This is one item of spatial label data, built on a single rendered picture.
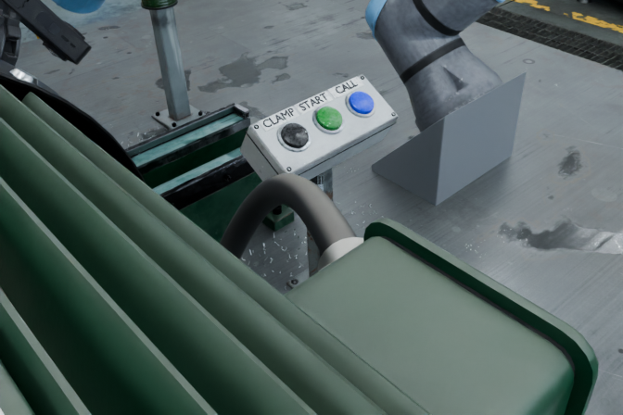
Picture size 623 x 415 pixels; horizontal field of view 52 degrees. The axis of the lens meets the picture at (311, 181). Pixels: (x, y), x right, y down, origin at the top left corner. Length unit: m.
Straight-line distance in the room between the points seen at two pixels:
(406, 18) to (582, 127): 0.43
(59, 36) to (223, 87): 0.72
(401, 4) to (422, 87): 0.13
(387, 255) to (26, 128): 0.09
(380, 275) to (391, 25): 0.91
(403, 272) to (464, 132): 0.84
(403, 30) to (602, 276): 0.46
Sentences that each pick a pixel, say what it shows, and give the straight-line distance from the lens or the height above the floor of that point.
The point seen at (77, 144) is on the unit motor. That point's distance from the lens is 0.17.
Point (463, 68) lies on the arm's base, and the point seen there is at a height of 0.98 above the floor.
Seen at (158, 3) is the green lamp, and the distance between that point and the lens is 1.17.
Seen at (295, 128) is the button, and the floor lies 1.07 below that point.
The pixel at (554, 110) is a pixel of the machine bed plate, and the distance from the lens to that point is 1.32.
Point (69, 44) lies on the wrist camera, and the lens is 0.71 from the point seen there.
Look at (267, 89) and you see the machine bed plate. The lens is 1.36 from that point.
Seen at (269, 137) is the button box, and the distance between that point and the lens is 0.67.
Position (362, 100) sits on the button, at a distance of 0.73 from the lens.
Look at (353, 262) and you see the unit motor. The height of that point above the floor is 1.31.
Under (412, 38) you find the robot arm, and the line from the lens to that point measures 1.04.
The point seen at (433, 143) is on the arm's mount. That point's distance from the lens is 0.97.
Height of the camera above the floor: 1.42
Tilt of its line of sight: 35 degrees down
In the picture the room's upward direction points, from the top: 2 degrees counter-clockwise
